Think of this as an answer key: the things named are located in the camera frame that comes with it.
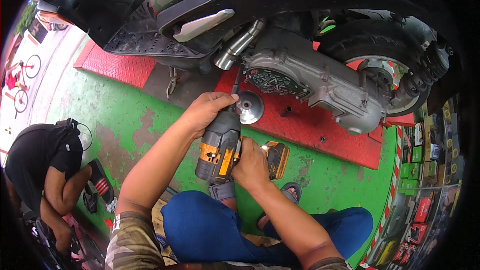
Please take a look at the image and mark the person's right hand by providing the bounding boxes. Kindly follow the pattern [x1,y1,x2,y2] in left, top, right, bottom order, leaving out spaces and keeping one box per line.
[230,137,272,193]

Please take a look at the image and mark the person's left hand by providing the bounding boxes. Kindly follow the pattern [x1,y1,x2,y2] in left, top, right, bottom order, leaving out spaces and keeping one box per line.
[181,92,241,140]

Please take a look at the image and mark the grey yellow cordless impact wrench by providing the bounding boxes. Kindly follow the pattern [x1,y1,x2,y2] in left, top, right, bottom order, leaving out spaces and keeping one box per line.
[195,65,290,185]

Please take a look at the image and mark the silver pulley disc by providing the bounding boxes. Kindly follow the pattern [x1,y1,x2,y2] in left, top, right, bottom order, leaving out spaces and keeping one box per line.
[236,90,265,125]

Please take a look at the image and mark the metal scooter side stand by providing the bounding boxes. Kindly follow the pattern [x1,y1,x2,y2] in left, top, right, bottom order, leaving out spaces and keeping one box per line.
[166,66,178,100]

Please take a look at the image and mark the silver scooter footrest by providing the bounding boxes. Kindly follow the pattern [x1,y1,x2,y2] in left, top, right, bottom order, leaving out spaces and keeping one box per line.
[173,8,236,43]

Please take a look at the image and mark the red steel lift platform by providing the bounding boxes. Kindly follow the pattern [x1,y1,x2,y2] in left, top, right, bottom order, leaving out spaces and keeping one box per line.
[74,39,417,170]

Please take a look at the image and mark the person's legs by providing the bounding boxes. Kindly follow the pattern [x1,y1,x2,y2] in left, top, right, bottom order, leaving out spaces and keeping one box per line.
[161,181,374,269]

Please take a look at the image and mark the grey scooter engine cover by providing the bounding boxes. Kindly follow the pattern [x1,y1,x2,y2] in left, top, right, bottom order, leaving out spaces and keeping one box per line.
[244,50,389,136]

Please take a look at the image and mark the black scooter rear wheel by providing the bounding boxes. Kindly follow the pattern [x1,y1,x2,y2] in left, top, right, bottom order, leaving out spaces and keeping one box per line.
[314,18,433,118]

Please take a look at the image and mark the person's body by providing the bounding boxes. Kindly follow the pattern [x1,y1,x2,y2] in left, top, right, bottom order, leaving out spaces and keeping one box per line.
[105,212,353,270]

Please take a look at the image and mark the shelf of boxed goods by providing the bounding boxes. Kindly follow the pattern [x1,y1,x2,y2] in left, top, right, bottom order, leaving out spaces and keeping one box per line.
[360,101,466,270]

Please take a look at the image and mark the orange white vehicle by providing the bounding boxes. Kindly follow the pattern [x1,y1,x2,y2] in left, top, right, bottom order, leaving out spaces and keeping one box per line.
[34,0,73,32]

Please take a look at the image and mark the heap of dark parts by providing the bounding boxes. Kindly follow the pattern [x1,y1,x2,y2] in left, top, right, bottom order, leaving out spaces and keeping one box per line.
[22,212,107,270]

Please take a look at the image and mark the red bicycle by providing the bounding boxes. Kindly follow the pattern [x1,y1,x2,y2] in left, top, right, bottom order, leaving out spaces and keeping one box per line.
[3,54,42,114]

